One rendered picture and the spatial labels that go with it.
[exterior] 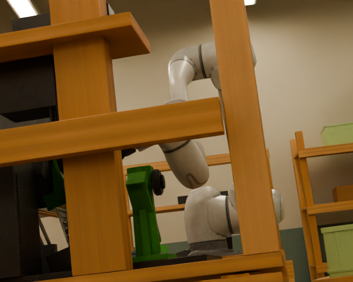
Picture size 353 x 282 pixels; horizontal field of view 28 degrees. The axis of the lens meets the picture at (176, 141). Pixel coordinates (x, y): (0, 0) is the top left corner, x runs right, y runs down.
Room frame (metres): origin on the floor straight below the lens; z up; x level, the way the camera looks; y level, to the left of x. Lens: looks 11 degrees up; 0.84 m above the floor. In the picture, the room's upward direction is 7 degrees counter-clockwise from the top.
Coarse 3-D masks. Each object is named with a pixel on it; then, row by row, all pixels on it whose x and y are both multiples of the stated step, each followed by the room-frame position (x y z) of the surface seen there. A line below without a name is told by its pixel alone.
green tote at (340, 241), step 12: (324, 228) 2.44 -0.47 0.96; (336, 228) 2.43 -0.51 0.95; (348, 228) 2.42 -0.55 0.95; (324, 240) 2.45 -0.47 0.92; (336, 240) 2.43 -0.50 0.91; (348, 240) 2.42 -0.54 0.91; (336, 252) 2.43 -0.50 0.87; (348, 252) 2.42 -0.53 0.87; (336, 264) 2.44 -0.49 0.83; (348, 264) 2.43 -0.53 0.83; (336, 276) 2.44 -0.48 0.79
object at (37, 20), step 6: (18, 18) 1.86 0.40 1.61; (24, 18) 1.86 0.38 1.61; (30, 18) 1.86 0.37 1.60; (36, 18) 1.86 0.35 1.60; (42, 18) 1.85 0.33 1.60; (48, 18) 1.85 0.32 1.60; (12, 24) 1.87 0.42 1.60; (18, 24) 1.86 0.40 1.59; (24, 24) 1.86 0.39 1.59; (30, 24) 1.86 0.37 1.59; (36, 24) 1.86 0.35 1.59; (42, 24) 1.85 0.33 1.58; (48, 24) 1.85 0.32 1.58; (12, 30) 1.87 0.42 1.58; (18, 30) 1.86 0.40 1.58
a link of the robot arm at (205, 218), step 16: (192, 192) 2.78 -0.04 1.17; (208, 192) 2.76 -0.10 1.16; (192, 208) 2.76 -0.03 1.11; (208, 208) 2.74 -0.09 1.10; (224, 208) 2.73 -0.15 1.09; (192, 224) 2.76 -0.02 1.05; (208, 224) 2.74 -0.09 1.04; (224, 224) 2.74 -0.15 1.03; (192, 240) 2.77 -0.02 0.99; (208, 240) 2.75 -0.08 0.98
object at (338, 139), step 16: (336, 128) 7.15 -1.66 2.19; (352, 128) 7.14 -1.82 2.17; (336, 144) 7.15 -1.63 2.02; (352, 144) 7.06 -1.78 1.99; (304, 160) 7.11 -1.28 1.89; (304, 176) 7.11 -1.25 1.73; (304, 192) 7.13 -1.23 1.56; (336, 192) 7.22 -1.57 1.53; (352, 192) 7.19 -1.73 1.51; (304, 208) 7.33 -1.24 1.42; (320, 208) 7.07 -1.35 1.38; (336, 208) 7.07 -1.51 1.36; (352, 208) 7.06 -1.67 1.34; (304, 224) 7.54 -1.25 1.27; (320, 256) 7.11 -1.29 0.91; (320, 272) 7.07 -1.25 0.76
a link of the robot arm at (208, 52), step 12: (204, 48) 2.50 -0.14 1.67; (252, 48) 2.51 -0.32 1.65; (204, 60) 2.49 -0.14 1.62; (216, 60) 2.48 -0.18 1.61; (216, 72) 2.50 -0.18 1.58; (216, 84) 2.55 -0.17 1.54; (228, 144) 2.66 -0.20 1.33; (276, 192) 2.72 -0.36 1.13; (228, 204) 2.73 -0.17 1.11; (276, 204) 2.70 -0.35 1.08; (228, 216) 2.73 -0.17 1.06; (276, 216) 2.71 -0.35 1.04
